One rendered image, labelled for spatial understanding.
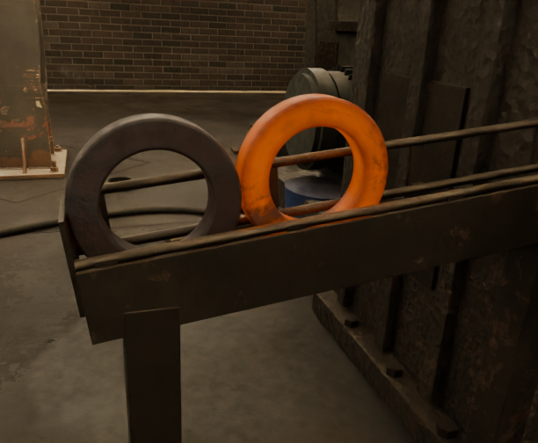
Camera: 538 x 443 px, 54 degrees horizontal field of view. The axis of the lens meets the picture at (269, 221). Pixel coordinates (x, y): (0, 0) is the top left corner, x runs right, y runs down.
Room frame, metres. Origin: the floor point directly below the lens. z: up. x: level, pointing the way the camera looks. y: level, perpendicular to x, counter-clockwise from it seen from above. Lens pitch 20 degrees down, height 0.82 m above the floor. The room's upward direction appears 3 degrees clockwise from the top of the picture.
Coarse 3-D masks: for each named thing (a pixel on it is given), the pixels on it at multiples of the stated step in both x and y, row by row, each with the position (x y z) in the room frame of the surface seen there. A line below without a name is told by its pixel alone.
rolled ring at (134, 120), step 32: (128, 128) 0.51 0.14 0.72; (160, 128) 0.52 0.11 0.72; (192, 128) 0.53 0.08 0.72; (96, 160) 0.50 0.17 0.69; (192, 160) 0.54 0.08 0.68; (224, 160) 0.55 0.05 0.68; (96, 192) 0.50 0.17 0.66; (224, 192) 0.55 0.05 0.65; (96, 224) 0.50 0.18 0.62; (224, 224) 0.55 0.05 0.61
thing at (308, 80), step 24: (312, 72) 1.95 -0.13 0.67; (336, 72) 2.02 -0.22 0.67; (288, 96) 2.11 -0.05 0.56; (336, 96) 1.88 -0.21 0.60; (288, 144) 2.08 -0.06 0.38; (312, 144) 1.85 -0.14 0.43; (336, 144) 1.85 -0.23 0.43; (288, 168) 2.19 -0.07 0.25; (312, 168) 1.92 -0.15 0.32; (336, 168) 2.07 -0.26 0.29
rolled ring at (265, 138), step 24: (312, 96) 0.59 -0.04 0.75; (264, 120) 0.57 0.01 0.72; (288, 120) 0.57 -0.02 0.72; (312, 120) 0.58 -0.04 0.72; (336, 120) 0.59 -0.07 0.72; (360, 120) 0.60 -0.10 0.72; (264, 144) 0.56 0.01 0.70; (360, 144) 0.60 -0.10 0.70; (384, 144) 0.61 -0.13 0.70; (240, 168) 0.56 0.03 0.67; (264, 168) 0.56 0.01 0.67; (360, 168) 0.61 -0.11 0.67; (384, 168) 0.61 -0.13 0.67; (264, 192) 0.56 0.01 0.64; (360, 192) 0.61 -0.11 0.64; (264, 216) 0.56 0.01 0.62; (288, 216) 0.60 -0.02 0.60
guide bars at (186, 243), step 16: (528, 176) 0.66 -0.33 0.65; (448, 192) 0.62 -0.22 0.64; (464, 192) 0.62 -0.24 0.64; (480, 192) 0.63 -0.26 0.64; (352, 208) 0.58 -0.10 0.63; (368, 208) 0.58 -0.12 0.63; (384, 208) 0.59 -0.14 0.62; (400, 208) 0.60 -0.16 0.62; (272, 224) 0.55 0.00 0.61; (288, 224) 0.55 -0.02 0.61; (304, 224) 0.55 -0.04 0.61; (320, 224) 0.56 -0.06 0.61; (192, 240) 0.52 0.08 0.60; (208, 240) 0.52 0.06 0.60; (224, 240) 0.52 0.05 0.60; (96, 256) 0.49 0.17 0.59; (112, 256) 0.49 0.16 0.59; (128, 256) 0.49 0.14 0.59; (144, 256) 0.50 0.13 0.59
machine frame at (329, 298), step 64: (384, 0) 1.32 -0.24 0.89; (448, 0) 1.10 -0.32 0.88; (512, 0) 0.92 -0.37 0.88; (384, 64) 1.30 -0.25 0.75; (448, 64) 1.07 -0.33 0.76; (512, 64) 0.91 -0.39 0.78; (384, 128) 1.25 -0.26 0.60; (448, 128) 1.03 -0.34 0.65; (384, 320) 1.11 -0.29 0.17; (448, 320) 0.92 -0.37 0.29; (384, 384) 1.02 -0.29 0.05; (448, 384) 0.91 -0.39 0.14
